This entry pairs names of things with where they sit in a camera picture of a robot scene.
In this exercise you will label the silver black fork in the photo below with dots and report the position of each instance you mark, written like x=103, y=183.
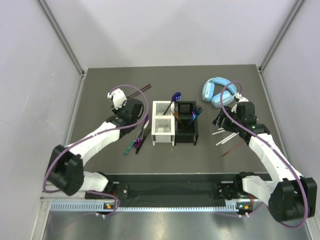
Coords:
x=145, y=88

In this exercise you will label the black utensil container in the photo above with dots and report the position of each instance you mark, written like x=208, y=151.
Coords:
x=185, y=109

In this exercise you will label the blue fork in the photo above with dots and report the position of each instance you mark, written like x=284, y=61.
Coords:
x=192, y=119

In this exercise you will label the white chopstick middle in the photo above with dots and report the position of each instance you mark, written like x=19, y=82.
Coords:
x=218, y=132

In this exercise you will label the perforated cable duct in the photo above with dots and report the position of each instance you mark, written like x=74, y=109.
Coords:
x=107, y=206

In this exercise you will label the white utensil container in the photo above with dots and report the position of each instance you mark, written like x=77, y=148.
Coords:
x=163, y=123

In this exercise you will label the copper fork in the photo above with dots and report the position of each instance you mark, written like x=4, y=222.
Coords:
x=180, y=125

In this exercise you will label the black knife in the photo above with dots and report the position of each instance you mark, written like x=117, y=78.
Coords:
x=143, y=138

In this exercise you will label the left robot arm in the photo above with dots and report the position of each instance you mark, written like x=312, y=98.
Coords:
x=66, y=166

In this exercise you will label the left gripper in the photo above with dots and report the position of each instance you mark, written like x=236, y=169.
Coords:
x=117, y=108

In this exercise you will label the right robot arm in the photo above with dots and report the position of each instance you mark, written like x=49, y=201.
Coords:
x=290, y=196

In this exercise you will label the rainbow spoon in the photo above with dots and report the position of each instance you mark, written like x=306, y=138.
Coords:
x=175, y=97

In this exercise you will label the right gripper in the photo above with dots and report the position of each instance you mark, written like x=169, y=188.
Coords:
x=219, y=121

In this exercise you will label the copper spoon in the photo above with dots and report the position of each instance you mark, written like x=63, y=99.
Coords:
x=233, y=148

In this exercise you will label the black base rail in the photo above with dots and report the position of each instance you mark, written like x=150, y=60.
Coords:
x=173, y=189

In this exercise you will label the white chopstick lower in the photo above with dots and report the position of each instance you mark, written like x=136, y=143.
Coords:
x=226, y=139

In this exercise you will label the white-blade green-handle knife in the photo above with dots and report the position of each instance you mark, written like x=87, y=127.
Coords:
x=136, y=138

